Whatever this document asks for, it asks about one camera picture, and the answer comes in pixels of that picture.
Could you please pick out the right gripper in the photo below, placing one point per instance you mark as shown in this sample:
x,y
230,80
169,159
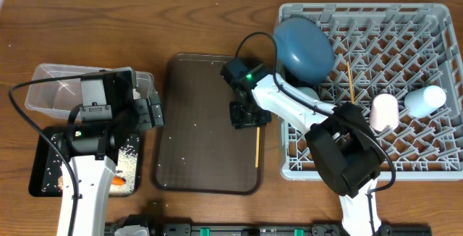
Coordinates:
x,y
239,121

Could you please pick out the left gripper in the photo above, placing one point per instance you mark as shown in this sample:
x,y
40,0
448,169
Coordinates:
x,y
150,120

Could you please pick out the white rice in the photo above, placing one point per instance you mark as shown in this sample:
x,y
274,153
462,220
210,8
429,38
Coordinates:
x,y
126,167

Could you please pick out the orange carrot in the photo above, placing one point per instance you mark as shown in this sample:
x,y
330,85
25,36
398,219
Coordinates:
x,y
118,181

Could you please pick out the dark blue plate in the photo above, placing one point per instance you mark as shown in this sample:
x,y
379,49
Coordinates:
x,y
304,50

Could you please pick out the wooden chopstick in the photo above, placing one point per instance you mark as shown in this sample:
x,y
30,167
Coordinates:
x,y
351,88
257,147

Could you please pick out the pink cup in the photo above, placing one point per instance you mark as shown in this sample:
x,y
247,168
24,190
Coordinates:
x,y
384,112

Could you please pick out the light blue cup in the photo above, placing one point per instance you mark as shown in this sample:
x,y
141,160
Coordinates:
x,y
424,101

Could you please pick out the brown food scrap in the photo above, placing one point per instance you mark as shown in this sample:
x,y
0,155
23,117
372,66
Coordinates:
x,y
60,183

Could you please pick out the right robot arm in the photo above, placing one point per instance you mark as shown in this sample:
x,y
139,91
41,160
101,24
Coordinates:
x,y
346,154

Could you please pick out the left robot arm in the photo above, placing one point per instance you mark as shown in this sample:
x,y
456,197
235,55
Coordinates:
x,y
90,151

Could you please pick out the black waste tray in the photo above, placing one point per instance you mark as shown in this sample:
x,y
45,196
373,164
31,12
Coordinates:
x,y
43,163

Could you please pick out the grey dishwasher rack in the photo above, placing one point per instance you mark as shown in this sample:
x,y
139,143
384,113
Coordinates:
x,y
396,49

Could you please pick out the brown serving tray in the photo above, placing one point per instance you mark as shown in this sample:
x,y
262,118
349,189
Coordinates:
x,y
198,149

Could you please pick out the clear plastic bin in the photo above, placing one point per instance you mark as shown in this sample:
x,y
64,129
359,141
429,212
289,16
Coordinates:
x,y
54,87

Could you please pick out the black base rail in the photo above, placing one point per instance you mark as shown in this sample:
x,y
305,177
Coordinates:
x,y
224,230

